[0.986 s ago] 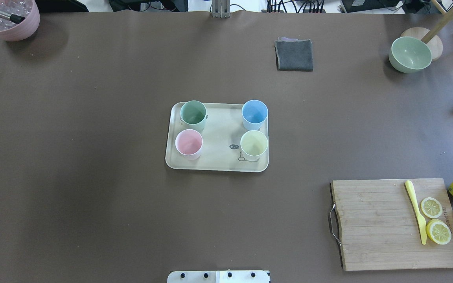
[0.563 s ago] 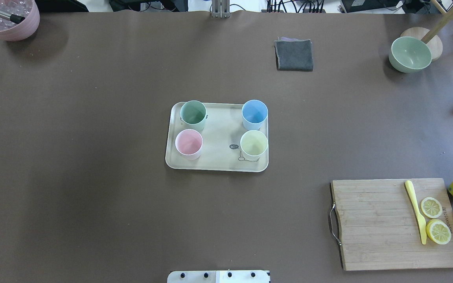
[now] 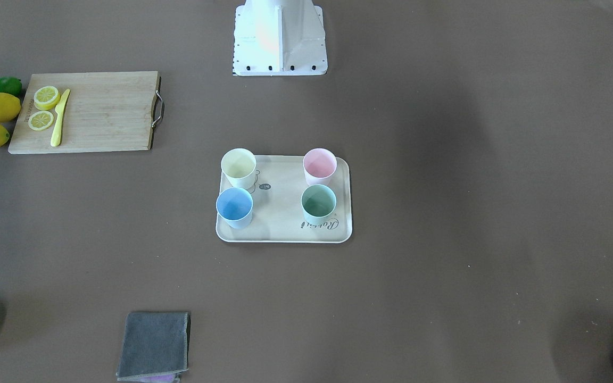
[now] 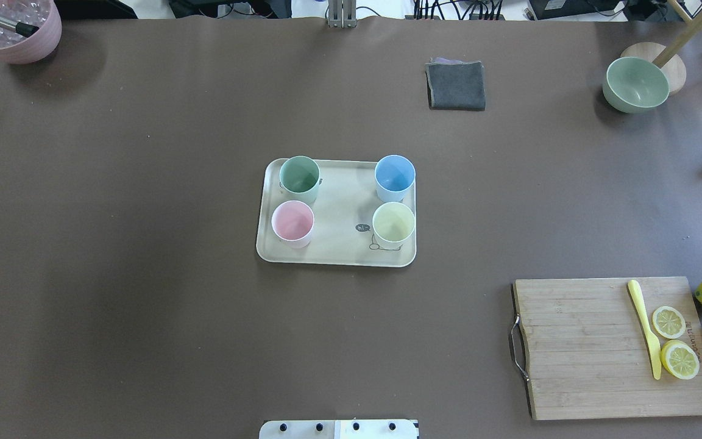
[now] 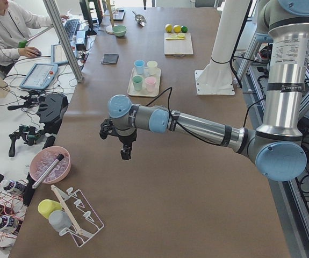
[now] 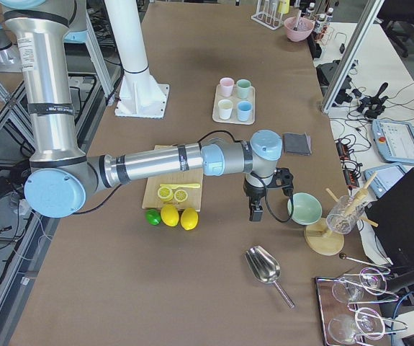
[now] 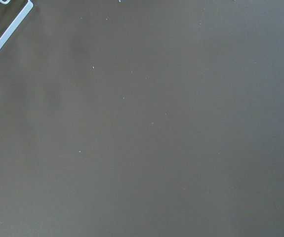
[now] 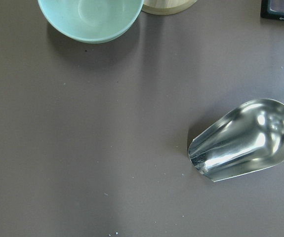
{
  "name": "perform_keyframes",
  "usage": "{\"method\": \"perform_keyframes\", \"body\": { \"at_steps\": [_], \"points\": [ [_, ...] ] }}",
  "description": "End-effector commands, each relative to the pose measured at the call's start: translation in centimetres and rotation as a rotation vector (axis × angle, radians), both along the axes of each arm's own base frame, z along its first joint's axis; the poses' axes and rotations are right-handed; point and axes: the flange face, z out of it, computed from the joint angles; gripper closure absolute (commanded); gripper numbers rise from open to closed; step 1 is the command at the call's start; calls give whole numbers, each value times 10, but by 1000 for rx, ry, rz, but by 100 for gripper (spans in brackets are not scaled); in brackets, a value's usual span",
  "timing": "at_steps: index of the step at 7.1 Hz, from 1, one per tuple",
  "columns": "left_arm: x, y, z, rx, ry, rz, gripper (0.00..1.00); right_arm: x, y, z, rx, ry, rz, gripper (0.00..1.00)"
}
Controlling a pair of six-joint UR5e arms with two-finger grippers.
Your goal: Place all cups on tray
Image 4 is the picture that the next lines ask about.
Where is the cream yellow plastic cup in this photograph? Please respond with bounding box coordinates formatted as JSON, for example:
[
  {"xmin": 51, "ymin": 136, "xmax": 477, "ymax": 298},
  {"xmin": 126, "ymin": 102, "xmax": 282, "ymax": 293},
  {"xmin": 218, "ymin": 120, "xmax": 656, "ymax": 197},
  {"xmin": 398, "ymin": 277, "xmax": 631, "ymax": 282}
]
[{"xmin": 372, "ymin": 202, "xmax": 416, "ymax": 250}]

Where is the pink plastic cup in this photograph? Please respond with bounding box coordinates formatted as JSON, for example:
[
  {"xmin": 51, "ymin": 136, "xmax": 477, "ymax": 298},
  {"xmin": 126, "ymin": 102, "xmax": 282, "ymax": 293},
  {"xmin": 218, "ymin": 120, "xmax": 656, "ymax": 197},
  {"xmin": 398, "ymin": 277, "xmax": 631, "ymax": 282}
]
[{"xmin": 271, "ymin": 200, "xmax": 315, "ymax": 248}]

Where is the blue plastic cup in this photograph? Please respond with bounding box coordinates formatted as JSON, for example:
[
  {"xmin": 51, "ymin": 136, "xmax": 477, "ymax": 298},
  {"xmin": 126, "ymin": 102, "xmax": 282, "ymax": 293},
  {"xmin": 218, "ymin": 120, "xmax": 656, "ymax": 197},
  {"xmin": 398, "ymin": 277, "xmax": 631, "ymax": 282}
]
[{"xmin": 374, "ymin": 155, "xmax": 416, "ymax": 202}]

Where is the green plastic cup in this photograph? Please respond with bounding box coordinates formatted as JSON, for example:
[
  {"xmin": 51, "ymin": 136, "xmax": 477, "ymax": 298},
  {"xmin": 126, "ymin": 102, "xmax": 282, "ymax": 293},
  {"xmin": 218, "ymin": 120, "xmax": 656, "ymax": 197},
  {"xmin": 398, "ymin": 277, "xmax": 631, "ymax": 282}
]
[{"xmin": 279, "ymin": 155, "xmax": 321, "ymax": 204}]

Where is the cream rabbit tray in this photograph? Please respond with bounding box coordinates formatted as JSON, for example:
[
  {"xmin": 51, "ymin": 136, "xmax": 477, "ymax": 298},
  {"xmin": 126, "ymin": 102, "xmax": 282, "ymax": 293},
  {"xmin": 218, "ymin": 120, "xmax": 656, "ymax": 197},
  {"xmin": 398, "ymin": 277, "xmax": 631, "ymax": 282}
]
[{"xmin": 256, "ymin": 158, "xmax": 417, "ymax": 268}]

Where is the grey folded cloth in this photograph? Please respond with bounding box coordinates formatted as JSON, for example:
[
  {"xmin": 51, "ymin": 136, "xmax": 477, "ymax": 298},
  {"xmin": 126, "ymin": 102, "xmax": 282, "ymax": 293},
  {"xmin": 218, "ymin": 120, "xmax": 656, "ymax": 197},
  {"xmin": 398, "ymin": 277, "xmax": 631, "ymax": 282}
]
[{"xmin": 425, "ymin": 57, "xmax": 487, "ymax": 112}]

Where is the wooden cutting board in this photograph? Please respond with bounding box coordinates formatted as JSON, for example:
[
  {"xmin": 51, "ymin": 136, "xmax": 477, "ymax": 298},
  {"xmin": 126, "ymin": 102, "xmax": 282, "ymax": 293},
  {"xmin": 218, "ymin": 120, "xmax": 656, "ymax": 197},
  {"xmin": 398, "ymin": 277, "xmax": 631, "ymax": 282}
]
[{"xmin": 512, "ymin": 277, "xmax": 702, "ymax": 421}]

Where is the green bowl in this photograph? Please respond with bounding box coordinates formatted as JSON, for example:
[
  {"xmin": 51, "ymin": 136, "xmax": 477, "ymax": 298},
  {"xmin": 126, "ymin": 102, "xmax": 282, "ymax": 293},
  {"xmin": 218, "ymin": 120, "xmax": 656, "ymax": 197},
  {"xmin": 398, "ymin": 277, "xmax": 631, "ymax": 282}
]
[{"xmin": 602, "ymin": 57, "xmax": 670, "ymax": 114}]

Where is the yellow plastic knife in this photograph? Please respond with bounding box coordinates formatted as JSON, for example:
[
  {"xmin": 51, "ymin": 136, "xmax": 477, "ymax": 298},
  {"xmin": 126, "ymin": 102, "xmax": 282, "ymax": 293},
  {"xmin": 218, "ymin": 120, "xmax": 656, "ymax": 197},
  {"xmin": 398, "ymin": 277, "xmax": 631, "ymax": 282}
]
[{"xmin": 627, "ymin": 279, "xmax": 663, "ymax": 380}]

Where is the upper lemon half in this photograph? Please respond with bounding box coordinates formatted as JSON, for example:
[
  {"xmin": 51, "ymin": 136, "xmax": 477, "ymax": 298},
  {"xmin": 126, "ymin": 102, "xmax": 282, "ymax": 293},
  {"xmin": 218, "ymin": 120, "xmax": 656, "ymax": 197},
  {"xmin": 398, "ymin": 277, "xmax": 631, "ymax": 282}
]
[{"xmin": 651, "ymin": 305, "xmax": 686, "ymax": 340}]

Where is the lemon half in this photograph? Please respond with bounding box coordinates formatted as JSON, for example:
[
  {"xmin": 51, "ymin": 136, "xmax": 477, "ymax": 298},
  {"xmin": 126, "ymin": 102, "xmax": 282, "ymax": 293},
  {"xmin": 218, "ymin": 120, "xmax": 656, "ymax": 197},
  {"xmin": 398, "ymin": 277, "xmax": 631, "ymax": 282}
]
[
  {"xmin": 651, "ymin": 305, "xmax": 686, "ymax": 340},
  {"xmin": 660, "ymin": 340, "xmax": 700, "ymax": 380}
]

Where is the wooden cup stand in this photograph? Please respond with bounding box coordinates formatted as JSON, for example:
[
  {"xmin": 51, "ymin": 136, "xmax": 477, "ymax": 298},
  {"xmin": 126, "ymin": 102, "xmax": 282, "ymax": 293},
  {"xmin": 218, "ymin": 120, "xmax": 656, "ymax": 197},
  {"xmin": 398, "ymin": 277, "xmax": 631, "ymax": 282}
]
[{"xmin": 620, "ymin": 1, "xmax": 702, "ymax": 95}]

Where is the lower lemon half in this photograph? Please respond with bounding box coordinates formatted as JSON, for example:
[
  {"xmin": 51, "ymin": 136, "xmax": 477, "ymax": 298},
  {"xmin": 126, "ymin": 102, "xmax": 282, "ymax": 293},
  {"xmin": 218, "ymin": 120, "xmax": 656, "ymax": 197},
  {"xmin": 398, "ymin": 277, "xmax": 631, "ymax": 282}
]
[{"xmin": 660, "ymin": 340, "xmax": 700, "ymax": 380}]

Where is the pink bowl with ice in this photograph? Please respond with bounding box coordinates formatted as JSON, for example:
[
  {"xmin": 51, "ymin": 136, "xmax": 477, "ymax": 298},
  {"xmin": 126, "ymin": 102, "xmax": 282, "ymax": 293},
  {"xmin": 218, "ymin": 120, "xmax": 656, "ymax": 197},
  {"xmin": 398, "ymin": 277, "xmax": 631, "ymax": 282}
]
[{"xmin": 0, "ymin": 1, "xmax": 62, "ymax": 65}]

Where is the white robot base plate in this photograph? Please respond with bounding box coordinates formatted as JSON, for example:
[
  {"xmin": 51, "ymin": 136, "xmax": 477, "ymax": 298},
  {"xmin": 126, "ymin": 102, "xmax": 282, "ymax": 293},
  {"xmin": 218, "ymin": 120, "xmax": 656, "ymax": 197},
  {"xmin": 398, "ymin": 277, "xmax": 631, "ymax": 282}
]
[{"xmin": 258, "ymin": 419, "xmax": 420, "ymax": 438}]

